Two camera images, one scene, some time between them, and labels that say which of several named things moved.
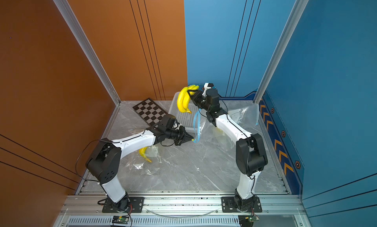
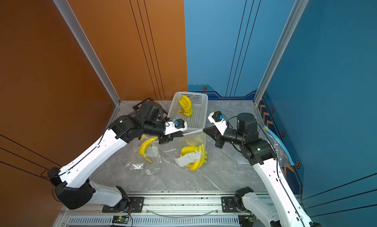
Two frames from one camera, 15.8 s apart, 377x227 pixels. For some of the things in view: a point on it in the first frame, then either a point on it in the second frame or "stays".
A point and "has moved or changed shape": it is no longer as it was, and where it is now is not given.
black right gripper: x=197 y=97 -> x=218 y=138
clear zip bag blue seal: x=204 y=131 -> x=282 y=153
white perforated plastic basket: x=186 y=120 stays
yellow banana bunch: x=184 y=98 has moved or changed shape
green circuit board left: x=121 y=219 stays
